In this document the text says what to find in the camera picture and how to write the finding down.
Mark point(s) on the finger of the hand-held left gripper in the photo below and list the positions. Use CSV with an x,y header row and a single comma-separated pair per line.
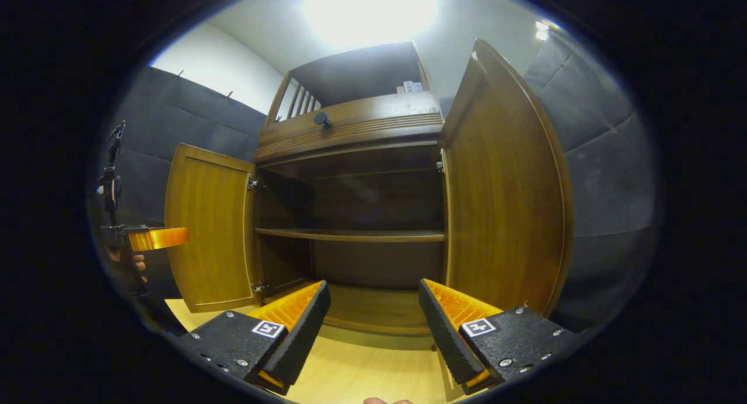
x,y
157,239

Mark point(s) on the white book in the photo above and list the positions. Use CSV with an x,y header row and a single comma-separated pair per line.
x,y
413,87

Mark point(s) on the wooden shoe cabinet door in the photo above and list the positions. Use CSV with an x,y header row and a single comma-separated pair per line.
x,y
502,199
210,229

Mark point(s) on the black round drawer knob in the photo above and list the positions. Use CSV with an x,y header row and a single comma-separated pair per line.
x,y
321,119

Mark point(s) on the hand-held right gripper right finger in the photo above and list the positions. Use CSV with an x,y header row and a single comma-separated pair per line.
x,y
443,328

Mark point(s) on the wooden cabinet shelf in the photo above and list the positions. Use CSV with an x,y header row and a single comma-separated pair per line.
x,y
350,235

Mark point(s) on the metal door hinge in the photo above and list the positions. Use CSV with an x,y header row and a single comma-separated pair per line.
x,y
258,287
440,164
254,184

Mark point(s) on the black backdrop cloth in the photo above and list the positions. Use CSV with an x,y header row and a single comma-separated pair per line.
x,y
607,176
175,118

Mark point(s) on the wooden cabinet drawer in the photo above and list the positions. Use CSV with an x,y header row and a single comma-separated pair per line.
x,y
373,121

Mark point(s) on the wooden double-door shoe cabinet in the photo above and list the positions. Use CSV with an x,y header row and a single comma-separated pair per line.
x,y
362,135

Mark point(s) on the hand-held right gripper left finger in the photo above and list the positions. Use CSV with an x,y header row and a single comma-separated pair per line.
x,y
306,328

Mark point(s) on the large ceiling light panel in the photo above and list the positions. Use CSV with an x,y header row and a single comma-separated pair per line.
x,y
370,13

